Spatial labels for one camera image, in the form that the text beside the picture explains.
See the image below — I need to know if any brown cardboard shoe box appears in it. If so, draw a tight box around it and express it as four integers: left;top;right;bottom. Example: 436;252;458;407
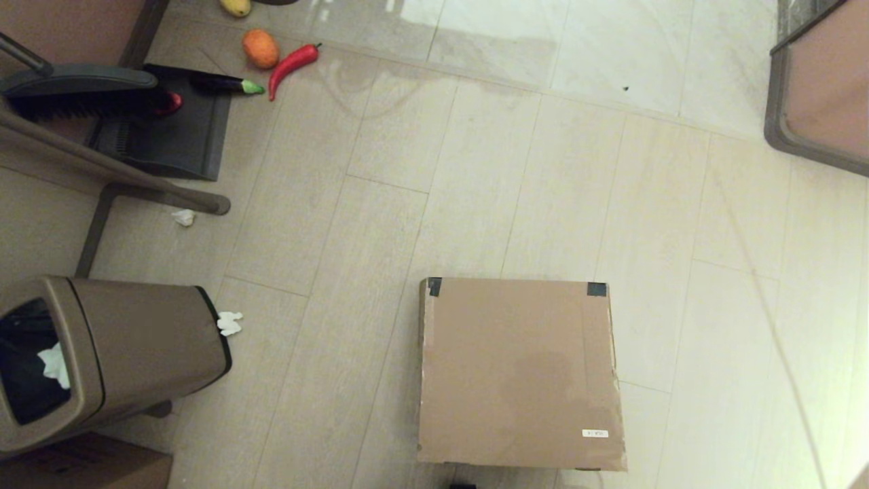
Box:
416;276;628;473

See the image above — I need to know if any red chili pepper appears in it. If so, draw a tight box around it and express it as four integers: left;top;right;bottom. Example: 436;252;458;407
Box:
268;43;322;101

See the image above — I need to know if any orange toy fruit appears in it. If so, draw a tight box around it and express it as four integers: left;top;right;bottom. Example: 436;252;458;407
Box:
243;29;280;69

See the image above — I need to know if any toy eggplant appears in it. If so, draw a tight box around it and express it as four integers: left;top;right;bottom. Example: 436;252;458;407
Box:
190;73;265;96

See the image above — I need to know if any dark grey dustpan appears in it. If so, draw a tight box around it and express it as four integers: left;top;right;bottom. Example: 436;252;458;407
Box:
90;64;232;181

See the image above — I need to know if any brown trash bin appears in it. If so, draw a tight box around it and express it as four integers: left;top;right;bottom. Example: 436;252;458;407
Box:
0;275;233;454

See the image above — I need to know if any black broom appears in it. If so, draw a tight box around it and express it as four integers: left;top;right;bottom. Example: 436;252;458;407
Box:
0;33;170;123

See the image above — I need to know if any closed brown cardboard carton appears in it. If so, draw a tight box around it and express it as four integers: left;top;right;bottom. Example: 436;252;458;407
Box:
0;433;174;489

